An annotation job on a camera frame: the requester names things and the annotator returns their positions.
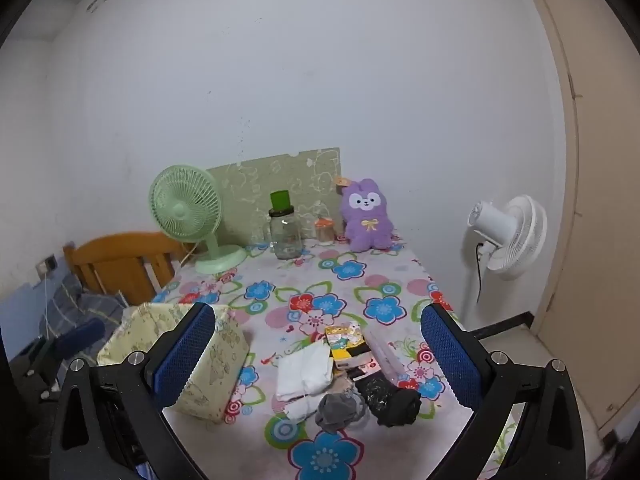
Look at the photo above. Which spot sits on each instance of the floral tablecloth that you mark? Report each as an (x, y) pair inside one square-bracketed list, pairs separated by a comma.
[(350, 270)]

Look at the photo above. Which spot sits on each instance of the clear plastic pen case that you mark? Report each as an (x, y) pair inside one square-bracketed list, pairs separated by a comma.
[(385, 355)]

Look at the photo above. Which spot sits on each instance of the green desk fan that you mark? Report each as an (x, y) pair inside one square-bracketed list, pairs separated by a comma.
[(185, 200)]

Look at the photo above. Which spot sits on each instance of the green printed tissue packet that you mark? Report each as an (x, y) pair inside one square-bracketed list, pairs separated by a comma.
[(345, 337)]

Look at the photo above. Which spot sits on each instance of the small jar with orange lid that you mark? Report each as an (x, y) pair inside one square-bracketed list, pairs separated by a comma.
[(324, 235)]

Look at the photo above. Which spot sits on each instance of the blue plaid blanket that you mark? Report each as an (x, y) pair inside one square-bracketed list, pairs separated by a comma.
[(95, 305)]

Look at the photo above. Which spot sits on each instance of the green patterned board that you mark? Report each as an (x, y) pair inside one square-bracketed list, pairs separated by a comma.
[(280, 170)]

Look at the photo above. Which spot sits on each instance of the glass jar with green lid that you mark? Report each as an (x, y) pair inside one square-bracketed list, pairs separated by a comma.
[(286, 240)]

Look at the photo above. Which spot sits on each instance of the black socks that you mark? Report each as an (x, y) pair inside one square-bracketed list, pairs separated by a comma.
[(400, 405)]

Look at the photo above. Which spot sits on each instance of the wall socket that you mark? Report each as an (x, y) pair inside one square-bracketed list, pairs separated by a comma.
[(48, 262)]

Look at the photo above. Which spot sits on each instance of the pink printed tissue packet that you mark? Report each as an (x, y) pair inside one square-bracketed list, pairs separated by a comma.
[(352, 360)]

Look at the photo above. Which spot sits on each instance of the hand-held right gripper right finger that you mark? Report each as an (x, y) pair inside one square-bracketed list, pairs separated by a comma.
[(445, 355)]

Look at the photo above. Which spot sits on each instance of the purple plush toy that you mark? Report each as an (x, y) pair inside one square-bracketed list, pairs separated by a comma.
[(367, 230)]

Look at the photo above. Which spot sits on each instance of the white sock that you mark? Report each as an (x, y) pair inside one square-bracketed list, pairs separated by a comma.
[(302, 410), (305, 370)]

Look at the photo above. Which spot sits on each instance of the white standing fan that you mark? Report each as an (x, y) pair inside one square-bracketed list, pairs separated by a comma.
[(520, 240)]

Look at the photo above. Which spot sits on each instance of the beige wooden door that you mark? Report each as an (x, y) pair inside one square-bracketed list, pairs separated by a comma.
[(600, 210)]

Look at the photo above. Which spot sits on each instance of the grey sock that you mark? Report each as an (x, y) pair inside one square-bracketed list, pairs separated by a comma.
[(335, 410)]

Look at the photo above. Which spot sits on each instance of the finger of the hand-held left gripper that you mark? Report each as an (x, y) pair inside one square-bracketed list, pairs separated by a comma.
[(80, 337)]

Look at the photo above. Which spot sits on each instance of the yellow printed fabric storage box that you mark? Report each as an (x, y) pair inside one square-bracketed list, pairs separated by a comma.
[(225, 360)]

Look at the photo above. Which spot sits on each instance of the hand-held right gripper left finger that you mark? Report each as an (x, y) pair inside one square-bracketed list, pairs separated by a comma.
[(185, 355)]

